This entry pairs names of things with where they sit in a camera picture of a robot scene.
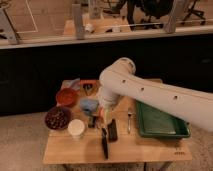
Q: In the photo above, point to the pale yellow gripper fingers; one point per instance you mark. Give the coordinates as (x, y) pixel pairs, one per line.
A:
(107, 118)

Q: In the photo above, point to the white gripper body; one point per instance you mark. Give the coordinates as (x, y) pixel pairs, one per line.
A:
(107, 99)

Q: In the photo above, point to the blue sponge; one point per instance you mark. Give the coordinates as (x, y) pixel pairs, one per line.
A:
(88, 106)

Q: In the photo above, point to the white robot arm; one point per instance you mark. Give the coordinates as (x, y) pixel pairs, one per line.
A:
(119, 80)

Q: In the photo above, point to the red bowl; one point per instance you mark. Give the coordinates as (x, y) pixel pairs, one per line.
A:
(66, 97)

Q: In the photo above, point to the dark bowl with beans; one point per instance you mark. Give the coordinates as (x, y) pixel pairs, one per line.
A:
(57, 118)

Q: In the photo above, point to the black rectangular block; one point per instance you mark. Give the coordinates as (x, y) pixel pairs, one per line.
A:
(112, 131)

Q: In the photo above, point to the small dark object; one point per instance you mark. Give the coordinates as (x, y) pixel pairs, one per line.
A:
(92, 121)

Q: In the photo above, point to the metal fork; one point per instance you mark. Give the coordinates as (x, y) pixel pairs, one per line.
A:
(129, 120)

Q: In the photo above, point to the white cup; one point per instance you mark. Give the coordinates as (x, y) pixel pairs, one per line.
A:
(76, 128)

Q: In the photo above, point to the grey cloth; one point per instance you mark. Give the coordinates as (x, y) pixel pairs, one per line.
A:
(74, 84)

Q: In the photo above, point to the green plastic tray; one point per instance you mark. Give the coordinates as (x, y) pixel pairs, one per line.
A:
(153, 123)

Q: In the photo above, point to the background wooden table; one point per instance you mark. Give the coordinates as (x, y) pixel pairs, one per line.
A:
(98, 26)

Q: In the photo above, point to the black office chair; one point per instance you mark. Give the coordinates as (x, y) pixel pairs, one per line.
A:
(151, 8)

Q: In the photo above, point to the black handled knife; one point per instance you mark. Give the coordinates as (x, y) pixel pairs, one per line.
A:
(104, 143)

